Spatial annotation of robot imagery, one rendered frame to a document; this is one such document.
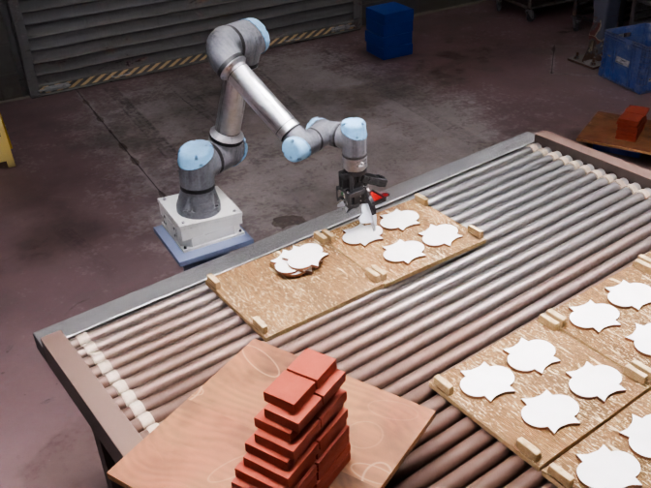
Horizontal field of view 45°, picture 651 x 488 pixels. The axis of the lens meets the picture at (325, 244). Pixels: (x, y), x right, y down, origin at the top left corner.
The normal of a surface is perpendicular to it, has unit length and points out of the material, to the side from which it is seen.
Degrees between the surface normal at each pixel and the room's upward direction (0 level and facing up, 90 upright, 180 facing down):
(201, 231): 90
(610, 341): 0
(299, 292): 0
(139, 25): 86
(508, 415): 0
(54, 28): 82
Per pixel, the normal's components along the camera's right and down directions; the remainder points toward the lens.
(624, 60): -0.92, 0.24
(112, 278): -0.04, -0.85
